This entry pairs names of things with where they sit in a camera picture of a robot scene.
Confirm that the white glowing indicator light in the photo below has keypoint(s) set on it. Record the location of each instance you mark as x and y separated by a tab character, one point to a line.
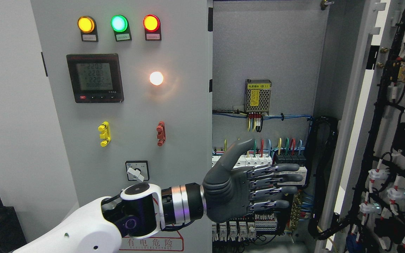
156	78

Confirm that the white rotary selector switch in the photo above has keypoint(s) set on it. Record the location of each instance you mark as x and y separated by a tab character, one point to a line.
137	170

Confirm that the metal mesh power supply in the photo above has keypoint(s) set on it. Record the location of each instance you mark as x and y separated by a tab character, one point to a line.
257	95

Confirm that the grey cabinet door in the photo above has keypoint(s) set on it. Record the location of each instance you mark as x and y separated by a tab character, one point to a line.
183	101
362	87

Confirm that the black white surge protector modules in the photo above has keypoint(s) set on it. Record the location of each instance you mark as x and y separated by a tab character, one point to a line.
292	158

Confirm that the yellow terminal post block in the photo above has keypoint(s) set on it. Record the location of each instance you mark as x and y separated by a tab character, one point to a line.
105	135

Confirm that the brass ground terminal bar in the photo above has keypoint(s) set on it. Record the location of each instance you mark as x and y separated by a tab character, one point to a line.
295	211

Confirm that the green indicator light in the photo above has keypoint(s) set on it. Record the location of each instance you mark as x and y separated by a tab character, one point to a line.
121	28

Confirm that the black digital power meter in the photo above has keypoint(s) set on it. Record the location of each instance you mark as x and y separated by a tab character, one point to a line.
96	77

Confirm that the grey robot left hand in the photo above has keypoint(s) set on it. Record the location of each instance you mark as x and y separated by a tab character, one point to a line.
235	192

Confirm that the red electric hazard warning sticker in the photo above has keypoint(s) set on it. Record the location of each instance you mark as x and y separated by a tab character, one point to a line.
162	241

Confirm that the white socket breaker row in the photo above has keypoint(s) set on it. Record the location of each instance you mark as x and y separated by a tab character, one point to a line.
258	160

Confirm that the red terminal post block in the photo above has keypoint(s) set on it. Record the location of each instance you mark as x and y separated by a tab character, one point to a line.
161	133

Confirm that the black box at left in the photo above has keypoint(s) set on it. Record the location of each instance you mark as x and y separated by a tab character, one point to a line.
11	235

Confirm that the lower relay terminal row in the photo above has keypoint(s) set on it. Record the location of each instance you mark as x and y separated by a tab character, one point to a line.
245	228

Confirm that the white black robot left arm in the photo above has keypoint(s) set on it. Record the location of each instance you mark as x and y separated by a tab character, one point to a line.
140	211

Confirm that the yellow indicator light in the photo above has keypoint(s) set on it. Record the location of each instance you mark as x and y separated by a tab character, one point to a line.
88	29

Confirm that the red indicator light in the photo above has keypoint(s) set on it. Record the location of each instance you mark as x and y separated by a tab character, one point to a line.
152	28

